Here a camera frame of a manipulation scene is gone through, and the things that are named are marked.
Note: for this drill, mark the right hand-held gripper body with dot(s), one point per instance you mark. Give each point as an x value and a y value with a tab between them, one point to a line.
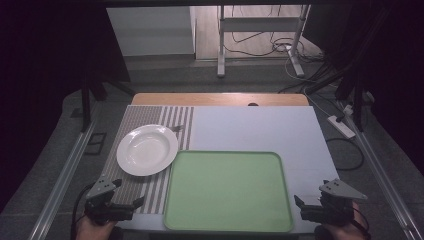
340	191

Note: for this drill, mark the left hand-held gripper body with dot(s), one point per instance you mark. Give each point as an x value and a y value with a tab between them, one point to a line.
100	191

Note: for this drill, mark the person's left hand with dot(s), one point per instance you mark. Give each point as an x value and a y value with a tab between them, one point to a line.
95	231

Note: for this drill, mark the person's right hand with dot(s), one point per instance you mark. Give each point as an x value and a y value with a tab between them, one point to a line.
348	233

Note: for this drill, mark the white round plate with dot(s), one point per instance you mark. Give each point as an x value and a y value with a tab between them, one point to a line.
147	150

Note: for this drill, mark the white power strip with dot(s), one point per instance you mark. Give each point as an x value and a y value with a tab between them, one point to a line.
340	126

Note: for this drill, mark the grey striped placemat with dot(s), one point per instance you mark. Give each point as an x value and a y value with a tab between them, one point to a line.
143	115

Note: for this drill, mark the green plastic tray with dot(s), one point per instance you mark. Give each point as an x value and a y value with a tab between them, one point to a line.
228	191

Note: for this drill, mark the white table board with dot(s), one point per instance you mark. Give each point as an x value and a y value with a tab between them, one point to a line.
253	130

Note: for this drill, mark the black stand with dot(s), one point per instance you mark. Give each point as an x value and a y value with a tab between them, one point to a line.
86	100
358	100

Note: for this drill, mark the wooden table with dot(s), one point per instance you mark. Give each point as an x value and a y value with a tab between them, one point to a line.
200	99

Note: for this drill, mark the dark curtain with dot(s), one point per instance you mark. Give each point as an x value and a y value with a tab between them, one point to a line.
40	66
400	66

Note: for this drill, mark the white panel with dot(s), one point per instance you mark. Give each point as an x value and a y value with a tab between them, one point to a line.
150	31

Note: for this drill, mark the aluminium rail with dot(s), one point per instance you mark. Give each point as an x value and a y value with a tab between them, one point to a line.
383	173
63	180

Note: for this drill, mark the black floor bracket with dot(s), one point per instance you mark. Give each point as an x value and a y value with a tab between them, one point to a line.
96	143

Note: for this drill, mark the white metal stand frame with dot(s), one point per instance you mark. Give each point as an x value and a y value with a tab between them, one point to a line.
260	24

